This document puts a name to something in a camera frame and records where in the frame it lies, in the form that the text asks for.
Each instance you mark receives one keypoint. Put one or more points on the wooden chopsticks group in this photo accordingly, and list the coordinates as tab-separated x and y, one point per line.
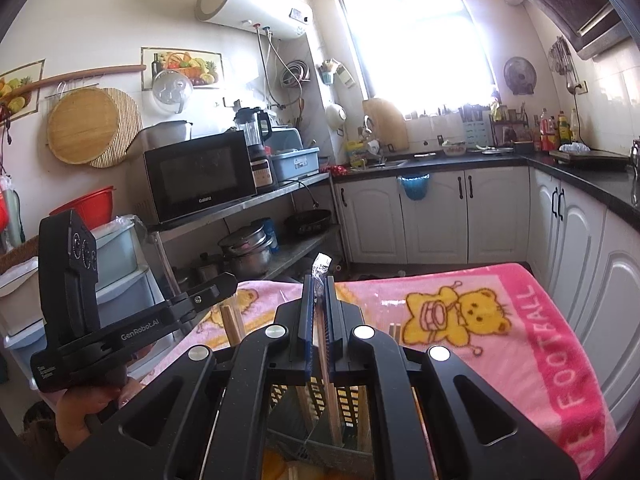
234	322

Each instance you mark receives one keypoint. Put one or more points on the cooking oil bottles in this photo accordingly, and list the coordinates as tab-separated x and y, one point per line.
555	130

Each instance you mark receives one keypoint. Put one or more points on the clear plastic lid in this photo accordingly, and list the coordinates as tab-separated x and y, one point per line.
172	90

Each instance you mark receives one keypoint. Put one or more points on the black blender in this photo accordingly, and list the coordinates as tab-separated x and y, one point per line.
255	145

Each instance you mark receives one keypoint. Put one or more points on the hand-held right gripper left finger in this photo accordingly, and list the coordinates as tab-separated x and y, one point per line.
307	320

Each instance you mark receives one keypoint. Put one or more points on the round woven mat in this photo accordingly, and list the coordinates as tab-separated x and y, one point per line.
130	130

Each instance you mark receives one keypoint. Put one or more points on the plastic drawer unit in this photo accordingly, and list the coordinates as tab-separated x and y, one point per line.
125	265
20	300

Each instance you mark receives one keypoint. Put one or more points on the round bamboo board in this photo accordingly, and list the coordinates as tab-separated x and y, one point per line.
82	125

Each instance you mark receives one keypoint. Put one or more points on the steel pot with lid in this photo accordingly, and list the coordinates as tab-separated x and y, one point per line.
165	132

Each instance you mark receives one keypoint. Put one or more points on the wooden chopstick pair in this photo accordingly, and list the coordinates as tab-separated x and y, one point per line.
320	266

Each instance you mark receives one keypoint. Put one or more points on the black kitchen countertop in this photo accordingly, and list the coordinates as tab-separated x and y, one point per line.
575	175

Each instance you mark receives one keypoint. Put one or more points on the kitchen window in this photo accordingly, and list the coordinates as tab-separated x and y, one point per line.
410	35

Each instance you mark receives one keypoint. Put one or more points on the white kitchen cabinets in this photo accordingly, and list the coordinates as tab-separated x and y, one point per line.
450	215

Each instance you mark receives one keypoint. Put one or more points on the pink printed blanket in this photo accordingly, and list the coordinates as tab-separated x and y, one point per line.
500	360

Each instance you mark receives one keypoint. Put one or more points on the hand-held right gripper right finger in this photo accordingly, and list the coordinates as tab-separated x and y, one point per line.
330	320

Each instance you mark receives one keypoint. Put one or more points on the grey-blue dish drainer box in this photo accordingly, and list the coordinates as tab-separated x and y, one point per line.
295	160

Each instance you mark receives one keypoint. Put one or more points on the red plastic basin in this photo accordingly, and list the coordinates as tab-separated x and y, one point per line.
90	205

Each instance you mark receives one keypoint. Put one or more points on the green plastic utensil basket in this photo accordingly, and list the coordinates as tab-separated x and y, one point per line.
350	402

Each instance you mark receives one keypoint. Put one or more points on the teal knife block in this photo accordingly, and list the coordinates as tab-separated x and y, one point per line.
475	127

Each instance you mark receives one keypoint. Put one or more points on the steel shelf rack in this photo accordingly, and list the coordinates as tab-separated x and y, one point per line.
280	192

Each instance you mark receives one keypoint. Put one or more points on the white water heater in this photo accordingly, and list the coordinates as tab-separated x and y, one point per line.
250	5

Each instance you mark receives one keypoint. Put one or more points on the long wooden rolling pin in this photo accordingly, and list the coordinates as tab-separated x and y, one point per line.
90	74

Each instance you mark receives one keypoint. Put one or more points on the wooden cutting board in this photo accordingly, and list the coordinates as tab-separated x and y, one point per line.
385	125

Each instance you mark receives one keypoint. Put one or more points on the person's left hand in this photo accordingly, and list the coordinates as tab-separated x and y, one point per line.
75	410

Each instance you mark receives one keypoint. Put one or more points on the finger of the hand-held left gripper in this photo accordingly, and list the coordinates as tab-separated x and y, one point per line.
215	290

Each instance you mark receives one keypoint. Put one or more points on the fruit wall poster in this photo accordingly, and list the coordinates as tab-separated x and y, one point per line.
200	62
15	90

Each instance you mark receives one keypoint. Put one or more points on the hanging steel utensils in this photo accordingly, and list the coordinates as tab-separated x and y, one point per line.
565	60

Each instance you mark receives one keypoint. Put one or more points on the small wall fan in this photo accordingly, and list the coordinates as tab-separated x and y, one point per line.
520	76

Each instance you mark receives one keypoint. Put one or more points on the white hanging colander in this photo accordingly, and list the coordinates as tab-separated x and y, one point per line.
335	117

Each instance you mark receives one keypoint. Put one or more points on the stacked steel pots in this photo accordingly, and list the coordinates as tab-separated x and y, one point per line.
245	250

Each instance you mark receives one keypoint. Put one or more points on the blue hanging bin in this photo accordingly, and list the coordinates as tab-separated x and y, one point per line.
414	189

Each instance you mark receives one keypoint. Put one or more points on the wicker basket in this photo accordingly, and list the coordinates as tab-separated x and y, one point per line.
20	257

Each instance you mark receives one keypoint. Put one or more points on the black microwave oven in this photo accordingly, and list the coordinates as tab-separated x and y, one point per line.
195	180

